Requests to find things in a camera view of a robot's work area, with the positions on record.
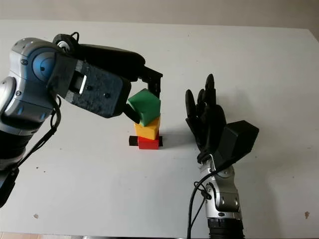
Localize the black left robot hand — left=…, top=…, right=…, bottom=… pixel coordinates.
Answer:
left=74, top=44, right=164, bottom=124

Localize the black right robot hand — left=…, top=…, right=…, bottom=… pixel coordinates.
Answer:
left=185, top=73, right=227, bottom=165

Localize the green wooden block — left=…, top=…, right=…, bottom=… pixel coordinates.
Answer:
left=126, top=88, right=161, bottom=127

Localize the yellow wooden block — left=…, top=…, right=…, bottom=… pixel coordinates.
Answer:
left=134, top=117, right=161, bottom=140

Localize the red wooden block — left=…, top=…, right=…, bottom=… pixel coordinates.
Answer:
left=138, top=136, right=160, bottom=150

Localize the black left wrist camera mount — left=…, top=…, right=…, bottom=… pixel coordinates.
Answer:
left=47, top=53, right=132, bottom=119

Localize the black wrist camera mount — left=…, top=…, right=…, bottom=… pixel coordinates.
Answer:
left=213, top=119, right=260, bottom=172
left=47, top=53, right=132, bottom=119

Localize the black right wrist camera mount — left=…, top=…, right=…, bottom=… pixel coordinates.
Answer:
left=213, top=119, right=260, bottom=172

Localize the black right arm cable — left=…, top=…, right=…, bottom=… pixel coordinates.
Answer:
left=186, top=159, right=235, bottom=239

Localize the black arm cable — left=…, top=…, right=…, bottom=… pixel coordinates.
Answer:
left=186, top=159, right=235, bottom=239
left=7, top=96, right=63, bottom=175

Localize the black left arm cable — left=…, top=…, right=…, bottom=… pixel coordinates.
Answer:
left=7, top=96, right=63, bottom=175

